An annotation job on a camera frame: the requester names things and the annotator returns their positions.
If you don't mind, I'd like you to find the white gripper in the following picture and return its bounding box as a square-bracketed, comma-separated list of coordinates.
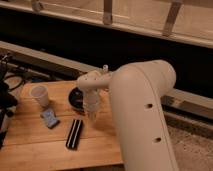
[83, 90, 100, 121]

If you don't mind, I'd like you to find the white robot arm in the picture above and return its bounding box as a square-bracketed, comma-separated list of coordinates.
[77, 60, 179, 171]

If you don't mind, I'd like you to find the black bowl with food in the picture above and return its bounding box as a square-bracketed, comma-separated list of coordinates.
[68, 87, 83, 110]

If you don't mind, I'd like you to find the small clear bottle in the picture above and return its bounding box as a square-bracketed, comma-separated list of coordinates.
[102, 64, 109, 72]

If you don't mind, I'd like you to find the white plastic cup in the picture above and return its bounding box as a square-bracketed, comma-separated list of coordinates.
[30, 85, 50, 108]

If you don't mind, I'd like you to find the black equipment at left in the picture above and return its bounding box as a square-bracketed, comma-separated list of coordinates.
[0, 55, 18, 149]

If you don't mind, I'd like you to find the black cable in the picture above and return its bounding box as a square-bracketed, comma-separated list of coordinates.
[3, 73, 26, 93]

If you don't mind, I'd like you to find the metal window bracket middle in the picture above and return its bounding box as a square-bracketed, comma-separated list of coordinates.
[102, 0, 113, 25]

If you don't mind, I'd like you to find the metal window bracket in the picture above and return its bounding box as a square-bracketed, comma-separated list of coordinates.
[102, 0, 113, 25]
[162, 0, 183, 37]
[31, 0, 43, 12]

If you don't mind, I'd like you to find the metal window bracket left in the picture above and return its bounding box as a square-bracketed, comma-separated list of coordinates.
[31, 0, 43, 12]

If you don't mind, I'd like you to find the metal window bracket right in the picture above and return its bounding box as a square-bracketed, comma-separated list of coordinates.
[162, 0, 183, 37]

